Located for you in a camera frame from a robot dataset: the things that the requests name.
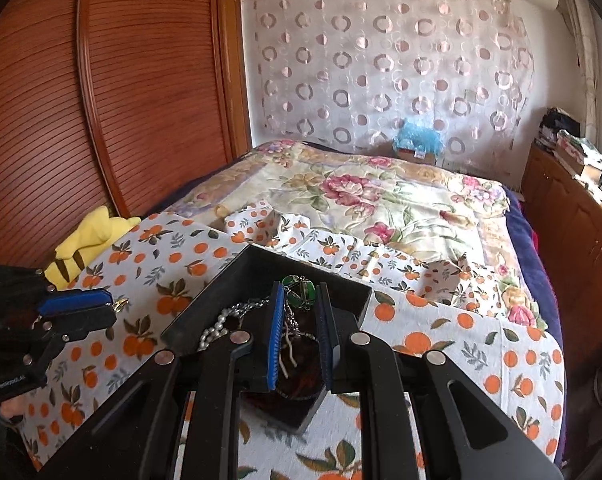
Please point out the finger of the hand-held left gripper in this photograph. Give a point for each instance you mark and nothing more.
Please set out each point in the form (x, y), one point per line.
(88, 322)
(76, 300)

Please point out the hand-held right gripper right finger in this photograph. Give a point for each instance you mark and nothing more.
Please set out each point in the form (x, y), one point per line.
(326, 340)

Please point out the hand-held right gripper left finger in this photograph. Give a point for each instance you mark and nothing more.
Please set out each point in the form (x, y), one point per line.
(276, 335)

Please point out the hair comb with prongs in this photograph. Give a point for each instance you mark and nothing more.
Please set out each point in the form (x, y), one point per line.
(301, 292)

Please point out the black cardboard box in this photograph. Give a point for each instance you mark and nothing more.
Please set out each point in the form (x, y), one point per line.
(216, 300)

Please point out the yellow plush toy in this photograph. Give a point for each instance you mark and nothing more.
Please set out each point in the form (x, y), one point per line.
(91, 235)

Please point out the orange print cloth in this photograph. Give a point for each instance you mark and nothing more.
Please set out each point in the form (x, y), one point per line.
(456, 340)

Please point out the floral blanket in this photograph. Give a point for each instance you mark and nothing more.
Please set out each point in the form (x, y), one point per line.
(381, 195)

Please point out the small cardboard box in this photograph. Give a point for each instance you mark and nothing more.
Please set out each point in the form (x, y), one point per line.
(413, 156)

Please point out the dark blue blanket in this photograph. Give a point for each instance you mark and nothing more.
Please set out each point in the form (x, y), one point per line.
(536, 270)

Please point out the brown wooden wardrobe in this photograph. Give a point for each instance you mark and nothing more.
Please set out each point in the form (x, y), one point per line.
(131, 85)

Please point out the blue gift bag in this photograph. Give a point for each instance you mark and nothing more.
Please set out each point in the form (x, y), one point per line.
(416, 135)

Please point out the brown wooden cabinet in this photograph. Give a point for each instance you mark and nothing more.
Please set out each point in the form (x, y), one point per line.
(571, 210)

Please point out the pile of dark clothes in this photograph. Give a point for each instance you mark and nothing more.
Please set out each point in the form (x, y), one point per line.
(556, 130)

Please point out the stack of folded fabrics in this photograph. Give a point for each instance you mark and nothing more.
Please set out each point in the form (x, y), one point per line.
(581, 152)

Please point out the patterned window curtain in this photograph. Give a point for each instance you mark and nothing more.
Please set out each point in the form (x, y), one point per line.
(583, 60)

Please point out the circle pattern wall curtain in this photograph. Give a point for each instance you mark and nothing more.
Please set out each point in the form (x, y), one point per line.
(381, 60)

